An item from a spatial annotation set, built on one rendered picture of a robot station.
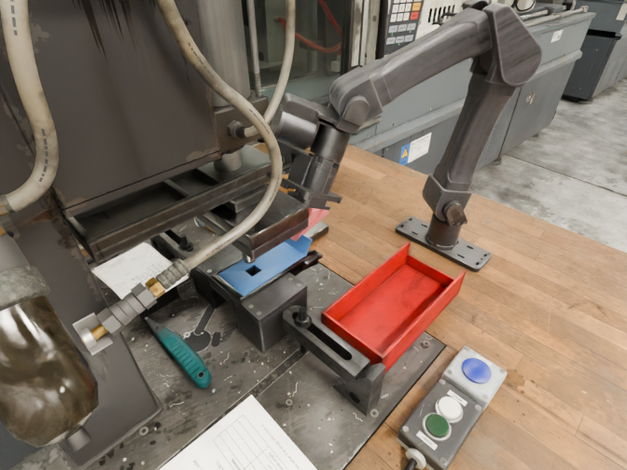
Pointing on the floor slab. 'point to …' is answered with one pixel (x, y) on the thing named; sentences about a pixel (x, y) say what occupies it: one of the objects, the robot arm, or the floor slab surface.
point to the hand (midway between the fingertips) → (295, 235)
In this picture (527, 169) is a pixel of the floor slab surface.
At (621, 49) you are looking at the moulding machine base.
